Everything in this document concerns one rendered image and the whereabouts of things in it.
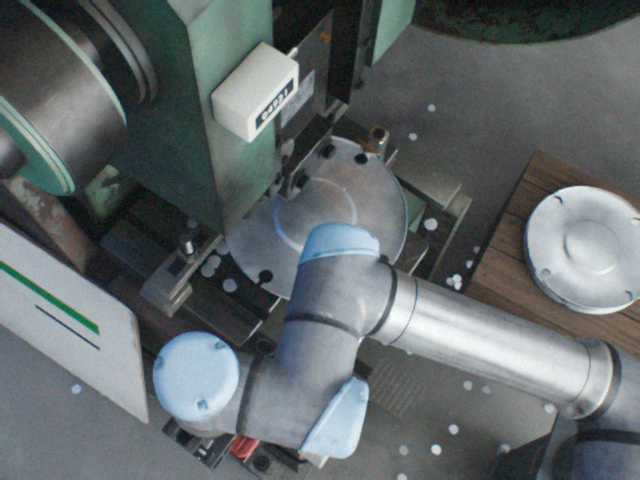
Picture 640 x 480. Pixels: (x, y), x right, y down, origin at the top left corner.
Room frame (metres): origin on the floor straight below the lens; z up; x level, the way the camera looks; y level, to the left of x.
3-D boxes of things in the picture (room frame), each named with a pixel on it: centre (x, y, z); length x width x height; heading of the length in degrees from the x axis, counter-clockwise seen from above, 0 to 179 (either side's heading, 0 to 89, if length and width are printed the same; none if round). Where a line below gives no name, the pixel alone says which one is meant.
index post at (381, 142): (0.65, -0.08, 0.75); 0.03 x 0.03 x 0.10; 60
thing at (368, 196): (0.50, 0.01, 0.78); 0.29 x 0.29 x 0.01
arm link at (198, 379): (0.14, 0.10, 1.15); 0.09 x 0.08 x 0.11; 82
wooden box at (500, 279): (0.68, -0.59, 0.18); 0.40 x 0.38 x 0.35; 66
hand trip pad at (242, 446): (0.16, 0.09, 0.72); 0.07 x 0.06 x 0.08; 60
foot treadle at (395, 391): (0.49, 0.00, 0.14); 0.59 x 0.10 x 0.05; 60
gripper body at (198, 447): (0.13, 0.10, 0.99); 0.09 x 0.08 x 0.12; 150
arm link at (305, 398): (0.15, 0.00, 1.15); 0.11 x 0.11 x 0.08; 82
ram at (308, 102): (0.54, 0.09, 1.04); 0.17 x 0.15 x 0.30; 60
